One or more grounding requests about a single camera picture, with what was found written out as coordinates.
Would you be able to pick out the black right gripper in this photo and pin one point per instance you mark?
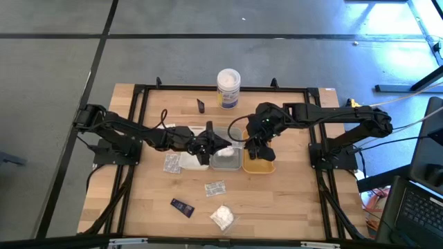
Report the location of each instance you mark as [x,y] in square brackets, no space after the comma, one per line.
[268,121]

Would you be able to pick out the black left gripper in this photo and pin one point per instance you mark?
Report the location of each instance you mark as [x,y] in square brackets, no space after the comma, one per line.
[202,145]

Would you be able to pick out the black toiletry tube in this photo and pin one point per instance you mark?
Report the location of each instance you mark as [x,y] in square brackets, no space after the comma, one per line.
[252,154]

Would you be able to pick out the small black tube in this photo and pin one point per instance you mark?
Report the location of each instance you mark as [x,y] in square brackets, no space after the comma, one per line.
[200,106]

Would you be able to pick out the yellow plastic bin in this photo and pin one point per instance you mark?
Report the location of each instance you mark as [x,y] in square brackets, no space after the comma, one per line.
[257,168]

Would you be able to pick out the clear bandage pack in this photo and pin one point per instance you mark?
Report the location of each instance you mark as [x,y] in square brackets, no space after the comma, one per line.
[172,163]
[215,188]

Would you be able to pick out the white wipes canister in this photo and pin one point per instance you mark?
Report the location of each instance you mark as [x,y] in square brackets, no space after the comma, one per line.
[228,88]

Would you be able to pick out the clear bag of cotton pads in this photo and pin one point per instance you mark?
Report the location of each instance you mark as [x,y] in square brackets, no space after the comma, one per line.
[222,217]

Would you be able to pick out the dark blue printed tube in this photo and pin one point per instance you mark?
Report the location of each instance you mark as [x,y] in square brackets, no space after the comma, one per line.
[182,208]

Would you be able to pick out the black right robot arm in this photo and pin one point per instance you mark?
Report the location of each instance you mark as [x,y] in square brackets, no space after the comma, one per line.
[328,112]

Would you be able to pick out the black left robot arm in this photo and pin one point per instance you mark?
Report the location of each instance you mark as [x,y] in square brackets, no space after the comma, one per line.
[138,133]

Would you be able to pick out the grey plastic bin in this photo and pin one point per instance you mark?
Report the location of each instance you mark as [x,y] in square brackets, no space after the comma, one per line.
[226,165]

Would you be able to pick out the white plastic bin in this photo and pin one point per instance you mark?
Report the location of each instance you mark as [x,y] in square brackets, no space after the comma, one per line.
[188,165]

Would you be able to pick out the yellow power plug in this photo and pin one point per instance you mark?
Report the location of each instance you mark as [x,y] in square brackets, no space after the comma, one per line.
[352,102]

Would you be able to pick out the black desk bar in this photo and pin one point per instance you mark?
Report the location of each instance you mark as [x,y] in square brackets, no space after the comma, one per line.
[380,180]

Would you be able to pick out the black floor stand foot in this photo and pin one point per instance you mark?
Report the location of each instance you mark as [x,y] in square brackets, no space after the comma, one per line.
[398,89]

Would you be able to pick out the black computer monitor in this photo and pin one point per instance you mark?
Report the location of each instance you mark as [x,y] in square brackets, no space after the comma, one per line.
[427,145]

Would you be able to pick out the black laptop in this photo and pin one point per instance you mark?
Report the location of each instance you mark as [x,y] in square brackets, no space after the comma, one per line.
[422,211]

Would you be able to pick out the black rig crossbar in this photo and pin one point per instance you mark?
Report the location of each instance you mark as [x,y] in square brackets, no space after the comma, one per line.
[69,242]

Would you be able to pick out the grey floor stand foot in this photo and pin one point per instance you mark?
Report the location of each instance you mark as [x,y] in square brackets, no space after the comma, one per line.
[12,159]

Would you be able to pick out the black aluminium table frame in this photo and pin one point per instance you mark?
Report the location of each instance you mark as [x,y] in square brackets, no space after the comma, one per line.
[200,88]

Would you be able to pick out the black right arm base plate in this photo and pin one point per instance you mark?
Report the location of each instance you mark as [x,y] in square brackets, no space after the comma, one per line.
[347,162]

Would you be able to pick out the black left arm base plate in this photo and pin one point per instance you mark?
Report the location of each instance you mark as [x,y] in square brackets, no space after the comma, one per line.
[102,160]

